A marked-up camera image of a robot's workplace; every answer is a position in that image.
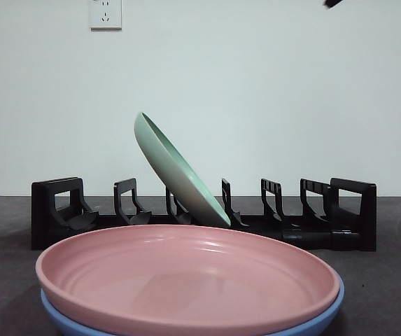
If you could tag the green round plate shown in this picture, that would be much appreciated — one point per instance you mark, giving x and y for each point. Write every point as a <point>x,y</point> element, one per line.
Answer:
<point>182,178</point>

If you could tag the pink round plate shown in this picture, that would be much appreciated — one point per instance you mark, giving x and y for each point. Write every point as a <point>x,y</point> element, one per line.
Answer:
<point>186,280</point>

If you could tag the white wall socket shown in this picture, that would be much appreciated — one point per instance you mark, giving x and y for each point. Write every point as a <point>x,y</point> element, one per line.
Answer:
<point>105,14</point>

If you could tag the black plate rack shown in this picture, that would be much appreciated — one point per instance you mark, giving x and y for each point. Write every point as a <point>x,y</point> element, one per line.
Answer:
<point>347,241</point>

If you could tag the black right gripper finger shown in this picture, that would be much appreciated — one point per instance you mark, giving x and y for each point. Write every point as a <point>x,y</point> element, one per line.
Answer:
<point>333,2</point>

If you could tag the blue round plate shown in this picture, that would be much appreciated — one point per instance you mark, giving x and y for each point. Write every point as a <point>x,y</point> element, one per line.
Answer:
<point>81,327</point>

